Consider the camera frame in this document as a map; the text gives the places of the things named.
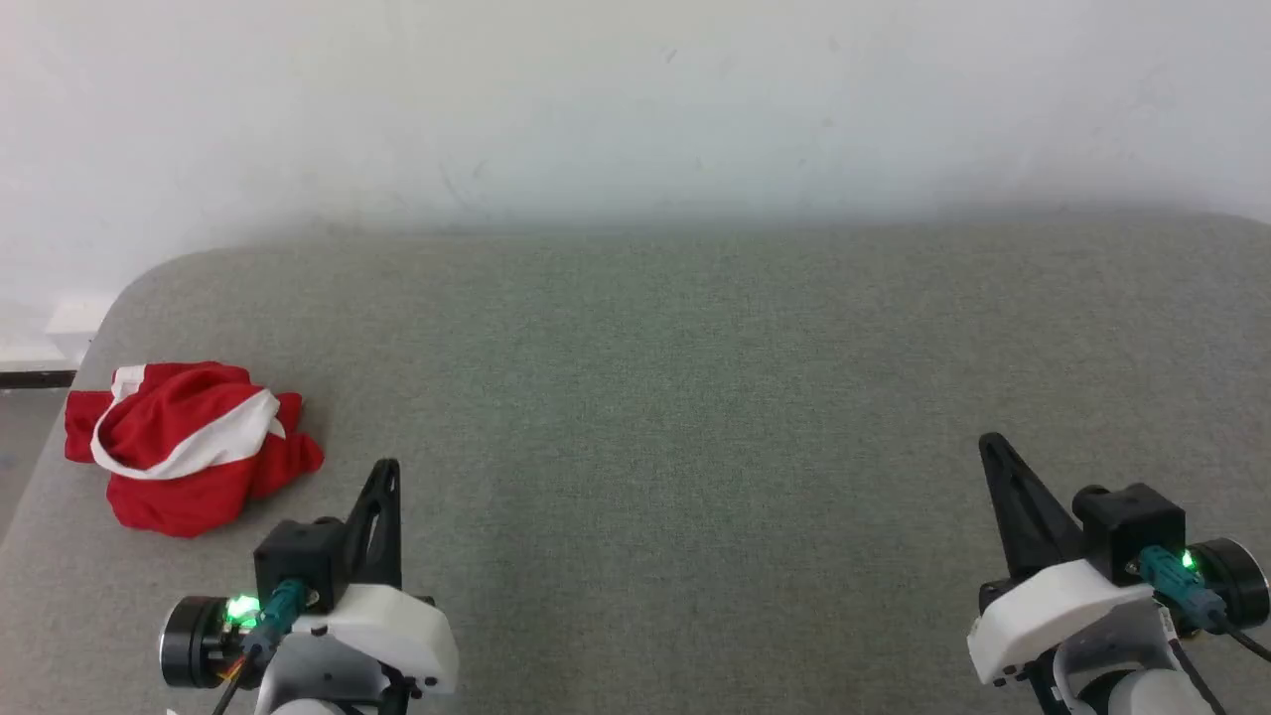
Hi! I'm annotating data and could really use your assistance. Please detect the red shorts with white stripe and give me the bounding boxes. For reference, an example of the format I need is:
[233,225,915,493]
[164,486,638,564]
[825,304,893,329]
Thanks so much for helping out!
[65,361,326,539]

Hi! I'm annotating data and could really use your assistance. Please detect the black right cable, teal plug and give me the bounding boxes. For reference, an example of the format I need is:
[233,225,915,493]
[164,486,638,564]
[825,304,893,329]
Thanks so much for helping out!
[1137,546,1271,715]

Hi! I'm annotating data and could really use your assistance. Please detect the black left cable, teal plug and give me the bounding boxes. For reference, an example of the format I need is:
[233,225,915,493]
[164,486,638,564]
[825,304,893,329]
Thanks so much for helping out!
[211,580,310,715]

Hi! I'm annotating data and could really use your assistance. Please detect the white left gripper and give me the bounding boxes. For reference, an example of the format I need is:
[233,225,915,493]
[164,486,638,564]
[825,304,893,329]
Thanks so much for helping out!
[283,459,461,698]

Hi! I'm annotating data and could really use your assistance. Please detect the black round left gripper motor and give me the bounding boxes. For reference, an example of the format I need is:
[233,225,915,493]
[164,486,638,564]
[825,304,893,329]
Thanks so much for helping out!
[159,594,244,689]

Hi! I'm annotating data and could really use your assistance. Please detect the grey-green fabric sofa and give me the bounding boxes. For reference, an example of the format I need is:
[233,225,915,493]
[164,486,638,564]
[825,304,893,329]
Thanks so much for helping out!
[0,209,1271,715]

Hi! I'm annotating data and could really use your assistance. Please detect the black cable, teal plug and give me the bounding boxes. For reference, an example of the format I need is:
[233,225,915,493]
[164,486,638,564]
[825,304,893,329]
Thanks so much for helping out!
[211,580,310,715]
[1137,546,1271,715]

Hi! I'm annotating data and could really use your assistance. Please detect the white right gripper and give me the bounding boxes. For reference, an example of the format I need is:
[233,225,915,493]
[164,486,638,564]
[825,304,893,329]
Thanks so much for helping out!
[968,432,1158,687]

